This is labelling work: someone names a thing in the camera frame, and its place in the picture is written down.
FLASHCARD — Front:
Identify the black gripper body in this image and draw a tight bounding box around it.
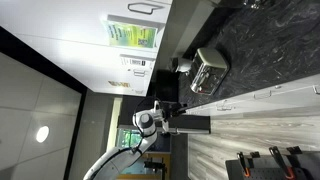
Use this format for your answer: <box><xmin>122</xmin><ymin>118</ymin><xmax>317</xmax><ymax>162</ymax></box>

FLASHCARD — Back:
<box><xmin>162</xmin><ymin>103</ymin><xmax>179</xmax><ymax>118</ymax></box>

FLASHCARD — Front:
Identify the chrome bread toaster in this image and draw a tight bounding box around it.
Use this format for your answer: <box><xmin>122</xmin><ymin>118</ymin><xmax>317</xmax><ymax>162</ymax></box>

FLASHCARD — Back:
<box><xmin>189</xmin><ymin>47</ymin><xmax>231</xmax><ymax>96</ymax></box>

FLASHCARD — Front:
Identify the white cup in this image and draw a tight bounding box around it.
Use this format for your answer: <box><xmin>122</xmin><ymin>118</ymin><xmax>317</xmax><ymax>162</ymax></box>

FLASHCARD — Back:
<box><xmin>171</xmin><ymin>56</ymin><xmax>195</xmax><ymax>74</ymax></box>

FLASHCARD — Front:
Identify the green window pane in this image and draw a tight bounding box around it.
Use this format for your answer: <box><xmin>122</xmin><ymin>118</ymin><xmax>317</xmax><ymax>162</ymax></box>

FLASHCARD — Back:
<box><xmin>116</xmin><ymin>128</ymin><xmax>143</xmax><ymax>150</ymax></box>

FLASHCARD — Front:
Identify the orange sticker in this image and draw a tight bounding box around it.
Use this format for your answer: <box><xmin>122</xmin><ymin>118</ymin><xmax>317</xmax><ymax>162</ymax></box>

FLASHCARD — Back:
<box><xmin>107</xmin><ymin>79</ymin><xmax>131</xmax><ymax>89</ymax></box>

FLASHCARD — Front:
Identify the white label sticker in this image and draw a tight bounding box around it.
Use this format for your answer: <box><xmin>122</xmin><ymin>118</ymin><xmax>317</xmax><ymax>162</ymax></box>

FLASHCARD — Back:
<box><xmin>119</xmin><ymin>56</ymin><xmax>155</xmax><ymax>68</ymax></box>

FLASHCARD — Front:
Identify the small black orange clamp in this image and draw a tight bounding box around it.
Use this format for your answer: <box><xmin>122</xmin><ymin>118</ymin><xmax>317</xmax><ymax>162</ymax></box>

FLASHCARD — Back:
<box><xmin>236</xmin><ymin>151</ymin><xmax>251</xmax><ymax>178</ymax></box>

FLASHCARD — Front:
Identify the white lower cabinet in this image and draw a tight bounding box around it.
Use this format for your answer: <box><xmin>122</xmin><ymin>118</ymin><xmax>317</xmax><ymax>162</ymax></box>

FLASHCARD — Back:
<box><xmin>185</xmin><ymin>73</ymin><xmax>320</xmax><ymax>118</ymax></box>

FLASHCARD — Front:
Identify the white cabinet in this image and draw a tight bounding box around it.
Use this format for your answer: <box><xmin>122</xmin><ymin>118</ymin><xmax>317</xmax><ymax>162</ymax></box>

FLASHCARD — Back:
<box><xmin>0</xmin><ymin>0</ymin><xmax>174</xmax><ymax>97</ymax></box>
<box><xmin>185</xmin><ymin>73</ymin><xmax>320</xmax><ymax>118</ymax></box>

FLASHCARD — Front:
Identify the green paper poster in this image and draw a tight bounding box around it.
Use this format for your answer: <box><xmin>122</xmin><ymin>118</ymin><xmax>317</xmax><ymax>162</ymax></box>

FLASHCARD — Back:
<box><xmin>105</xmin><ymin>20</ymin><xmax>158</xmax><ymax>50</ymax></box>

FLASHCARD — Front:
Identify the black perforated cart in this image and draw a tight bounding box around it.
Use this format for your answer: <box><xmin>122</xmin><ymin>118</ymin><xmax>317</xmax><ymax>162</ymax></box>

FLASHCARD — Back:
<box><xmin>224</xmin><ymin>150</ymin><xmax>320</xmax><ymax>180</ymax></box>

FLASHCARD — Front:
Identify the large black orange clamp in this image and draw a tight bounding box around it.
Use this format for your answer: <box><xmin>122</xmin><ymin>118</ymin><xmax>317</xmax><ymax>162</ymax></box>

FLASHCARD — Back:
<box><xmin>268</xmin><ymin>145</ymin><xmax>297</xmax><ymax>180</ymax></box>

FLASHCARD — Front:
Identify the white upper cabinet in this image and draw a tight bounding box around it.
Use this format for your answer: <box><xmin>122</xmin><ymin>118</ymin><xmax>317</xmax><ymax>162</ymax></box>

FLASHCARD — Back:
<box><xmin>0</xmin><ymin>0</ymin><xmax>174</xmax><ymax>97</ymax></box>

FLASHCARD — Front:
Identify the round ceiling light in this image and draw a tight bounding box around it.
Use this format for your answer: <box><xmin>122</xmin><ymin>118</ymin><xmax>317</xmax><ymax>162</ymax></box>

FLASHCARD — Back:
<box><xmin>35</xmin><ymin>125</ymin><xmax>51</xmax><ymax>144</ymax></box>

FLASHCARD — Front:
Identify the small grey cabinet handle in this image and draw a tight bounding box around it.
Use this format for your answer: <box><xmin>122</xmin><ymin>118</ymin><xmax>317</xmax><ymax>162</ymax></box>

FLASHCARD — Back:
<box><xmin>132</xmin><ymin>68</ymin><xmax>150</xmax><ymax>78</ymax></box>

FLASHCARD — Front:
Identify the yellow wooden frame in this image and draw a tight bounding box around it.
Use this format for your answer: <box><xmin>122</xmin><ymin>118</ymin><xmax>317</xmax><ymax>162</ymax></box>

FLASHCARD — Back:
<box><xmin>117</xmin><ymin>151</ymin><xmax>172</xmax><ymax>180</ymax></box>

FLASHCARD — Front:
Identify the large grey cabinet handle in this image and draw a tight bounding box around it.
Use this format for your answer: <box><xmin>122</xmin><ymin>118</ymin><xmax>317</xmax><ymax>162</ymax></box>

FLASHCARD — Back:
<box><xmin>127</xmin><ymin>2</ymin><xmax>165</xmax><ymax>16</ymax></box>

